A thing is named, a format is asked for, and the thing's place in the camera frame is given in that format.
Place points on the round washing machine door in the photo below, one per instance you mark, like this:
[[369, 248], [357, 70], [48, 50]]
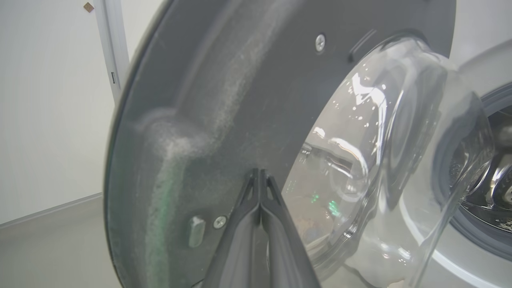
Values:
[[224, 80]]

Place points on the small brown wall tag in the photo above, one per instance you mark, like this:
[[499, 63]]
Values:
[[88, 6]]

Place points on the stainless steel washing machine drum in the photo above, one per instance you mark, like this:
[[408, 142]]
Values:
[[500, 188]]

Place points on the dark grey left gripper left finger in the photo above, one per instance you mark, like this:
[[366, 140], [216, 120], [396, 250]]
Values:
[[240, 248]]

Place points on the white front-load washing machine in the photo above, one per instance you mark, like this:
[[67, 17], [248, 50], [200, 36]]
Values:
[[468, 272]]

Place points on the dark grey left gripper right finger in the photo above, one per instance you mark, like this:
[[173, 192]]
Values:
[[286, 256]]

